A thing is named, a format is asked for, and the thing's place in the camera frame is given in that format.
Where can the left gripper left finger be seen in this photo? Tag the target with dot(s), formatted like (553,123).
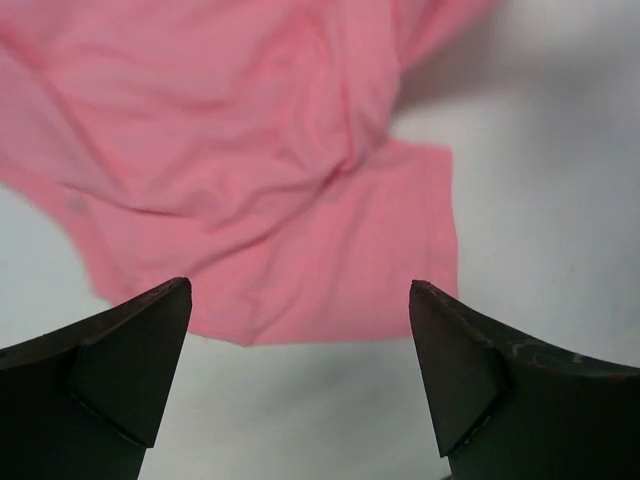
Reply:
(86,401)

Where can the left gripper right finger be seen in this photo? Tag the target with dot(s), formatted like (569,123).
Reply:
(508,406)

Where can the pink t shirt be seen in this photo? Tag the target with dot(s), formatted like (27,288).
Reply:
(242,144)

